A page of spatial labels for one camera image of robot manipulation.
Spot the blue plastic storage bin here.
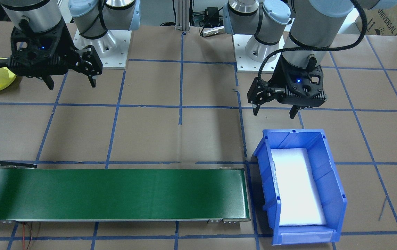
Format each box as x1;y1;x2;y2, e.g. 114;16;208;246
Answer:
253;129;347;245

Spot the brown cardboard box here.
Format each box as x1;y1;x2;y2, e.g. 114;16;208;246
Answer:
355;0;397;37

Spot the black power adapter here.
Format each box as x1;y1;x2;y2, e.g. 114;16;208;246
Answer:
204;7;220;22

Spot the green conveyor belt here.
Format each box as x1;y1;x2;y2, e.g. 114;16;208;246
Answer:
0;160;251;224

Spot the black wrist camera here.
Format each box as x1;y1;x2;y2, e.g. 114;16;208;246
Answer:
9;56;69;78
277;85;327;107

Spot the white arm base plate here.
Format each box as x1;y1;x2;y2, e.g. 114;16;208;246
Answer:
65;28;131;70
232;32;292;73

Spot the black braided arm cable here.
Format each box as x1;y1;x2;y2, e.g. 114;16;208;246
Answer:
257;0;369;93

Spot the silver cable connector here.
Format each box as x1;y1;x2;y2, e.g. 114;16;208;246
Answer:
200;27;225;37

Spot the aluminium profile post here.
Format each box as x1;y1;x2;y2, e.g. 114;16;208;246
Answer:
174;0;192;32

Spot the red conveyor wire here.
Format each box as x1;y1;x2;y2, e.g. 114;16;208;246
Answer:
20;222;35;250

